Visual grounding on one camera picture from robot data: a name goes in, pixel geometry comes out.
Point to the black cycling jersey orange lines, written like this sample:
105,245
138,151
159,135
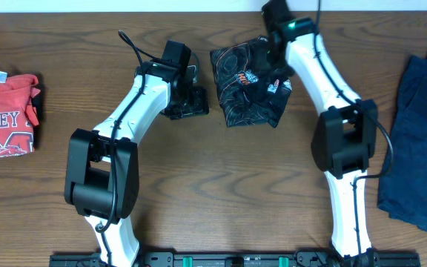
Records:
250,91

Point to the red folded printed t-shirt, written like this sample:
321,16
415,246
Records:
18,116

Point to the dark navy blue garment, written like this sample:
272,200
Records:
403,190

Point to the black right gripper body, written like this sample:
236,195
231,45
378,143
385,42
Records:
278,65

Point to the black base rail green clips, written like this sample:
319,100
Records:
307,258

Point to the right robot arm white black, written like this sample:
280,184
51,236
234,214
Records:
344,137

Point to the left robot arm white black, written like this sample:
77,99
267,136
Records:
102,175

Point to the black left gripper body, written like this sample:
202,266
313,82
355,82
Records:
190,107

